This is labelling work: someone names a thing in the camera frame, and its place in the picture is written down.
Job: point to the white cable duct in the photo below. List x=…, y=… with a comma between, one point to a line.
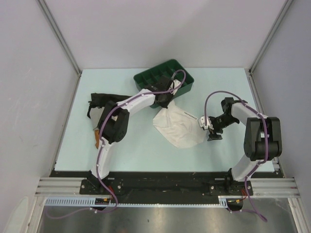
x=208, y=202

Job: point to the white underwear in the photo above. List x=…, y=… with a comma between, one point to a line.
x=179, y=127

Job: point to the black underwear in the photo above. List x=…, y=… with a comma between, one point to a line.
x=101, y=99

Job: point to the front aluminium rail left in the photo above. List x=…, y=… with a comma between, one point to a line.
x=58, y=187

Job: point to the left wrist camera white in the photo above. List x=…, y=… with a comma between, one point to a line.
x=174, y=86

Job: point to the aluminium corner post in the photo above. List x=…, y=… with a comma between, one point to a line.
x=59, y=35
x=271, y=34

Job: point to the right aluminium corner post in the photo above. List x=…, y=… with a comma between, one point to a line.
x=271, y=34

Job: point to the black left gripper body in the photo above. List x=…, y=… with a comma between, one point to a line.
x=165, y=100

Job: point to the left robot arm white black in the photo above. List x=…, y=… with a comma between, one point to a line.
x=110, y=114

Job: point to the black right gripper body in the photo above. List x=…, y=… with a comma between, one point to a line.
x=218, y=124

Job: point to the left aluminium corner post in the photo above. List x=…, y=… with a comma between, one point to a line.
x=59, y=35

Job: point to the front aluminium rail right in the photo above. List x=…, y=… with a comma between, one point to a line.
x=274, y=188

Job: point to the orange brown underwear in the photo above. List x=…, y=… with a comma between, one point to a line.
x=97, y=138

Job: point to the green compartment tray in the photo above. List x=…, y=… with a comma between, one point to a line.
x=163, y=72

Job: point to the grey underwear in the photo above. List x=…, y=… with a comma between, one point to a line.
x=95, y=115

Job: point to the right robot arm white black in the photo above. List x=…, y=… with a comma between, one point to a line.
x=262, y=139

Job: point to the aluminium rail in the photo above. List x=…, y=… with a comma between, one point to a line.
x=274, y=188
x=58, y=187

